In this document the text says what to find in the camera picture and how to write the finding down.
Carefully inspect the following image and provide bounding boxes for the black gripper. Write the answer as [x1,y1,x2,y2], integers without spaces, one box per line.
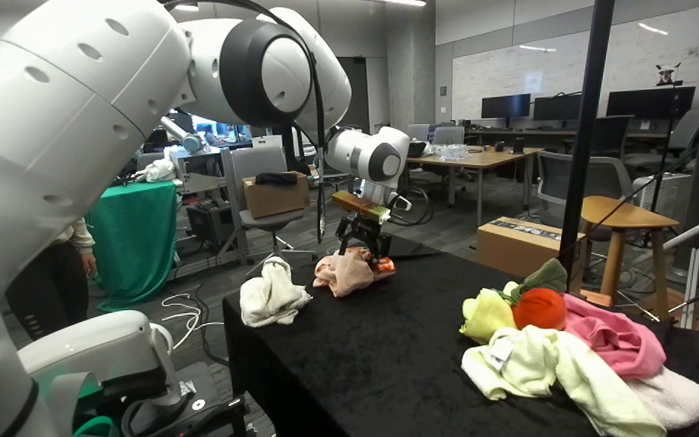
[335,214,385,270]

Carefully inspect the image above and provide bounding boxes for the peach printed t-shirt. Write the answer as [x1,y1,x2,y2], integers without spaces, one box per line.
[310,245,398,298]

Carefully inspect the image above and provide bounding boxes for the small white towel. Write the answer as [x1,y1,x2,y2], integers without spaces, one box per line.
[238,255,316,329]

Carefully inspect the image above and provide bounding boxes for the small yellow-green towel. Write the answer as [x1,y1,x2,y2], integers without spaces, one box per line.
[455,285,519,345]

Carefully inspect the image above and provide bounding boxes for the orange plush radish green leaves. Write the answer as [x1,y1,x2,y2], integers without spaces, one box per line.
[501,255,569,331]

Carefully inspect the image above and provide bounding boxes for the pale green towel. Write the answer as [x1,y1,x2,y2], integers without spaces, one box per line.
[459,324,670,437]

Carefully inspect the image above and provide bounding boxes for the pink t-shirt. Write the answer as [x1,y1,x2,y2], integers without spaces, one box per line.
[563,291,666,380]

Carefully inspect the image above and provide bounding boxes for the large white towel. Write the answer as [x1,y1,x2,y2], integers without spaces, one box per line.
[623,364,699,431]

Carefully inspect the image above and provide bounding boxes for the grey office chair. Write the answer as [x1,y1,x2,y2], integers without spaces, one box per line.
[222,143,316,261]

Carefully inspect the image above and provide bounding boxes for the small cardboard box on chair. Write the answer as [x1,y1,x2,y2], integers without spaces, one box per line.
[240,169,312,222]

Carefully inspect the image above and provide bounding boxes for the black table cloth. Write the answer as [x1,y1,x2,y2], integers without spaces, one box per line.
[221,232,699,437]

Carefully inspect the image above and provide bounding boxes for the long cardboard box black tape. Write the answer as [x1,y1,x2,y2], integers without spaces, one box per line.
[476,214,587,281]

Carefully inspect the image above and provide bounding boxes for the black computer monitor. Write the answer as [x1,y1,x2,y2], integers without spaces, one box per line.
[604,83,699,123]
[479,91,534,123]
[532,91,584,125]

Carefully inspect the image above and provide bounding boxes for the green cloth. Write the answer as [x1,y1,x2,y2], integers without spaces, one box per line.
[86,180,180,311]

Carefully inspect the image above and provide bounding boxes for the black vertical pole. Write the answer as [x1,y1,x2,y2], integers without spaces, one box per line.
[552,0,617,276]

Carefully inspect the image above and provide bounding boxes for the wooden stool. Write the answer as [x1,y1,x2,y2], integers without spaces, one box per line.
[577,194,681,323]

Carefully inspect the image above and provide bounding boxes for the person in beige sweater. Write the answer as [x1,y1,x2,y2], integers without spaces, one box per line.
[6,215,98,340]

